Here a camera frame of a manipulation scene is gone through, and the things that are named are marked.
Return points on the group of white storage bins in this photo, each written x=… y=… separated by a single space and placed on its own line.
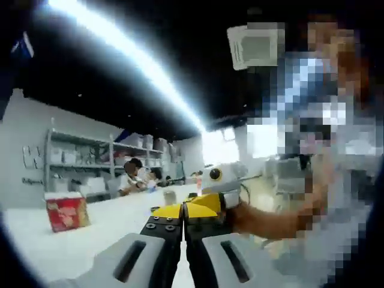
x=60 y=156

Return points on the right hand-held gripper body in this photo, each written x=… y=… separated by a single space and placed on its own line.
x=229 y=183

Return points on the long ceiling light strip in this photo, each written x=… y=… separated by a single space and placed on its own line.
x=120 y=39

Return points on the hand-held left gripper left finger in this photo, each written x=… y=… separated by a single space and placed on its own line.
x=120 y=264

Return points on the red coffee box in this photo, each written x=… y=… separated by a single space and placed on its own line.
x=67 y=214

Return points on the person's right hand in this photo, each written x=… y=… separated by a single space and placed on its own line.
x=243 y=220

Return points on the clear plastic cup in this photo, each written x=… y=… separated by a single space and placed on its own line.
x=170 y=198

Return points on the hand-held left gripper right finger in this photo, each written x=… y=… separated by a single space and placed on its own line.
x=216 y=258

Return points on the grey metal shelving unit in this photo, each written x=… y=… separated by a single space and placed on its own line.
x=47 y=156

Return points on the white ceiling air vent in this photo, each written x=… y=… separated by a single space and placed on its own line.
x=235 y=45

